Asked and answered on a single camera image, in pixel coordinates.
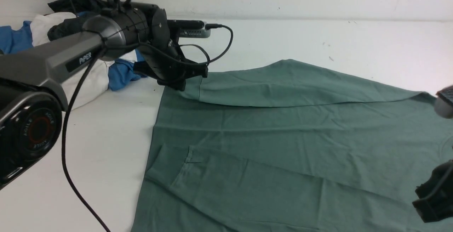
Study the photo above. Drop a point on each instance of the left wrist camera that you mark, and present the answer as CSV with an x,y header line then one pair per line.
x,y
188,28

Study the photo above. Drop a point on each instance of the green long-sleeve top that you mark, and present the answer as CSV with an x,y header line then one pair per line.
x,y
290,147

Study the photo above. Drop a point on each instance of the white garment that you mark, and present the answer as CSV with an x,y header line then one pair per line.
x,y
113,75

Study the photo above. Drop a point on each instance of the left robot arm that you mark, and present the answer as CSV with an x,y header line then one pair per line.
x,y
33,100

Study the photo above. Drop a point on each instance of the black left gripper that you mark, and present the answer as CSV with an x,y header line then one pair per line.
x,y
164,60

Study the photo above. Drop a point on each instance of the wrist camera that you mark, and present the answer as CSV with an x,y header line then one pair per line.
x,y
444,102
188,28

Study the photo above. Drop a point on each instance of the blue garment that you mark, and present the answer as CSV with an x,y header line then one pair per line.
x,y
14,41

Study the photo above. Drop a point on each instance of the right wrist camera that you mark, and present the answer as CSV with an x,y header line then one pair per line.
x,y
444,102

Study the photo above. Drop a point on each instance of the dark grey garment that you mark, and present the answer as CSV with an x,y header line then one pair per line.
x,y
79,12

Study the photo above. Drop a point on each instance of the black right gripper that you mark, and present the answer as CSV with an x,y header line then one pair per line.
x,y
435,196

